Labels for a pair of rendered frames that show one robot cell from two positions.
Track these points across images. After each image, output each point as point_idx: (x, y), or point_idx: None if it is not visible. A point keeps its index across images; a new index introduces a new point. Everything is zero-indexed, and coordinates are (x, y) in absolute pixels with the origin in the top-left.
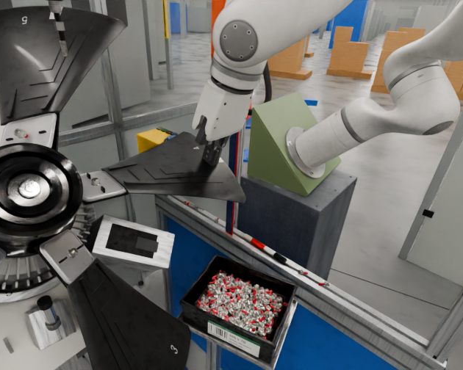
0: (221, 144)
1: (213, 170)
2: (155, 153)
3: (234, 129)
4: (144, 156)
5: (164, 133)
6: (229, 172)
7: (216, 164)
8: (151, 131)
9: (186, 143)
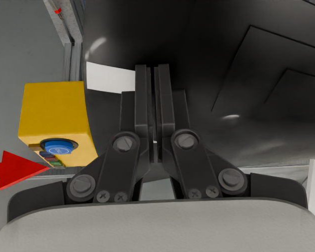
0: (140, 147)
1: (187, 41)
2: (264, 155)
3: (103, 244)
4: (300, 154)
5: (59, 158)
6: (105, 3)
7: (139, 62)
8: (77, 165)
9: (156, 159)
